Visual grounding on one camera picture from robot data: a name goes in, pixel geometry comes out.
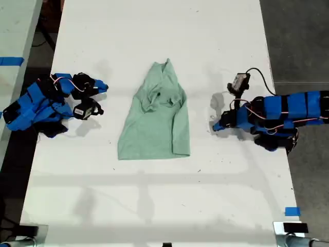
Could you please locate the pale green T-shirt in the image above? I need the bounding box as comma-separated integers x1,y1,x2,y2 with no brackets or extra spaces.
117,58,191,161

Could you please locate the blue tape strip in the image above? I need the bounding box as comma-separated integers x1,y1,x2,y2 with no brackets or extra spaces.
284,206,302,217
0,57,25,66

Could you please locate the pale side table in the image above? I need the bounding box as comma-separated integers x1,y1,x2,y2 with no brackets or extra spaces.
0,0,44,165

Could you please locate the small black box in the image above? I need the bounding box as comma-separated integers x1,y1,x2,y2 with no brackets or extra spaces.
282,222,309,234
19,224,40,237

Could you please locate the grey metal tube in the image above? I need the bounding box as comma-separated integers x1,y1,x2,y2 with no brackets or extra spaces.
276,234,329,247
4,237,37,247

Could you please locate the red white servo wire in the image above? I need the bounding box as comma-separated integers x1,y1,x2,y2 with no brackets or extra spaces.
52,76,87,93
229,98,325,136

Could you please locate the short black camera stalk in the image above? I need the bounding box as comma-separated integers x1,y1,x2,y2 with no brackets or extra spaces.
94,101,105,116
232,90,245,104

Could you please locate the black camera box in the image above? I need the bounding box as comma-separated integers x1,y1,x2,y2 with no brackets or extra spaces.
227,73,251,93
72,98,97,121

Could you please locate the black camera cable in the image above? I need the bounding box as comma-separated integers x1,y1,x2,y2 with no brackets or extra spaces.
245,67,276,95

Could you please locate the thin black floor cable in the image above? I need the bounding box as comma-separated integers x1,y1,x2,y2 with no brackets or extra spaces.
32,23,57,54

